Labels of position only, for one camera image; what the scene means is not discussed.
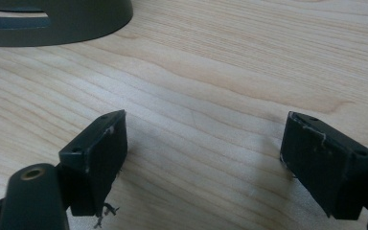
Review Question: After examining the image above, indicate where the dark green round base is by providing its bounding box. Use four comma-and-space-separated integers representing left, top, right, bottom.
0, 0, 134, 48

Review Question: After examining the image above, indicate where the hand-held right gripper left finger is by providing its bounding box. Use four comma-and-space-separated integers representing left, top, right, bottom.
57, 109, 129, 230

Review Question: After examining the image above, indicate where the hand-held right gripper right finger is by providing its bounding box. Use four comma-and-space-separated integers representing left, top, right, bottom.
279, 110, 368, 221

